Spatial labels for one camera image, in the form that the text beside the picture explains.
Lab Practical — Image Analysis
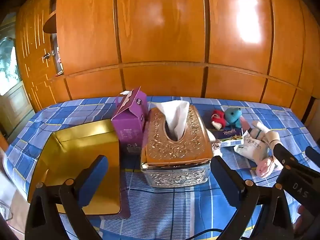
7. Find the blue tissue packet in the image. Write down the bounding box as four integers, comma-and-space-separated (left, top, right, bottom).
214, 127, 244, 148

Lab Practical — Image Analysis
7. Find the teal plush toy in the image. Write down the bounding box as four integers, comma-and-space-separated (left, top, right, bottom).
224, 107, 247, 130

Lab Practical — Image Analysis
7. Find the white wet wipes packet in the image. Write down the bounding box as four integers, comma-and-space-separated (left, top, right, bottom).
234, 130, 269, 162

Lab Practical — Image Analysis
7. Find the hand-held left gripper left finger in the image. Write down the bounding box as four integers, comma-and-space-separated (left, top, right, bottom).
26, 155, 109, 240

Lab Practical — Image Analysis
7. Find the black cable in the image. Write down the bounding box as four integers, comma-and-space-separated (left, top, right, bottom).
180, 227, 227, 240

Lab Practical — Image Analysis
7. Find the person's right hand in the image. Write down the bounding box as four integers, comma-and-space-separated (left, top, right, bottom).
297, 204, 312, 222

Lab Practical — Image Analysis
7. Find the rounded wooden shelf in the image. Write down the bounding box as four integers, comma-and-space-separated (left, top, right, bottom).
42, 10, 57, 34

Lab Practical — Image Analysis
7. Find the white tissue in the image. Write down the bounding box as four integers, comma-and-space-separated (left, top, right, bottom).
150, 100, 190, 140

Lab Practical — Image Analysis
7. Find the ornate gold tissue box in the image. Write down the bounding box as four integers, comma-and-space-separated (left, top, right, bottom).
140, 105, 214, 188

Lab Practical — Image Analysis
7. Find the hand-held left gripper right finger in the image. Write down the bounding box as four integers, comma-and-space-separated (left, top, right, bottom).
210, 155, 294, 240

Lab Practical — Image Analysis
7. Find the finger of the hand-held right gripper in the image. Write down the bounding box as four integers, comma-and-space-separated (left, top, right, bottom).
305, 146, 320, 173
272, 142, 298, 170

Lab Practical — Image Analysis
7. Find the wooden wardrobe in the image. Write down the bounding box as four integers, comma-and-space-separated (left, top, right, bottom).
54, 0, 320, 125

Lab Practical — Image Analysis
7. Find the purple carton box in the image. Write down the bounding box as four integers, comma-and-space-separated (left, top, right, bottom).
111, 86, 149, 153

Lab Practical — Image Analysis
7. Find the wooden door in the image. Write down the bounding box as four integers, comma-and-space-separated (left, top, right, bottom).
15, 0, 65, 113

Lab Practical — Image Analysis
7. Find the small white soft item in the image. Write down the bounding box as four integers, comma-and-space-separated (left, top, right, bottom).
207, 132, 222, 158

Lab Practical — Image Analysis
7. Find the blue plaid bed sheet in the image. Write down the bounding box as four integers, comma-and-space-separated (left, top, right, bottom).
5, 95, 320, 240

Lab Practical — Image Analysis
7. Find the red plush toy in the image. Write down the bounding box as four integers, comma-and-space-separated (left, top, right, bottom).
211, 109, 227, 130

